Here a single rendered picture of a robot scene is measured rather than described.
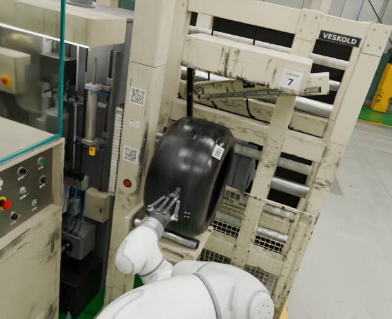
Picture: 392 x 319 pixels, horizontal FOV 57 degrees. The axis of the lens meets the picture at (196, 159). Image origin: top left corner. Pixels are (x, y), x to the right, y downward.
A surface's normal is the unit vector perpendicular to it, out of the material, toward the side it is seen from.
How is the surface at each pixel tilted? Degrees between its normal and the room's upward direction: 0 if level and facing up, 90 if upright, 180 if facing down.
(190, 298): 16
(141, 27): 90
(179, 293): 9
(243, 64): 90
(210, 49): 90
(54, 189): 90
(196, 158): 46
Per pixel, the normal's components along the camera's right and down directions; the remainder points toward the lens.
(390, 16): -0.17, 0.39
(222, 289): 0.22, -0.69
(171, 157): -0.14, -0.28
